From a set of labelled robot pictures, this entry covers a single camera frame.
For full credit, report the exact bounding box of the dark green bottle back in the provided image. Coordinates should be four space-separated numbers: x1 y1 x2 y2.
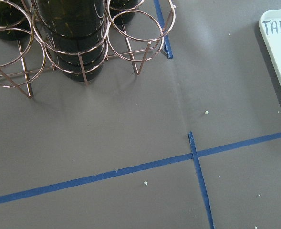
106 0 144 26

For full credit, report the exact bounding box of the dark green bottle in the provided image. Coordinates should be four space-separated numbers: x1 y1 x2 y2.
106 0 144 26
34 0 105 82
0 0 33 41

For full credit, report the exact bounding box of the dark green bottle front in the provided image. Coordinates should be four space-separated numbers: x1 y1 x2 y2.
34 0 105 82

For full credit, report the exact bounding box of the dark green bottle left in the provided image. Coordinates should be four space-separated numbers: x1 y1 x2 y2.
0 0 33 41

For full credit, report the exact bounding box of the copper wire bottle rack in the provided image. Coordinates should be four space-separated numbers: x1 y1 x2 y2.
0 0 176 98

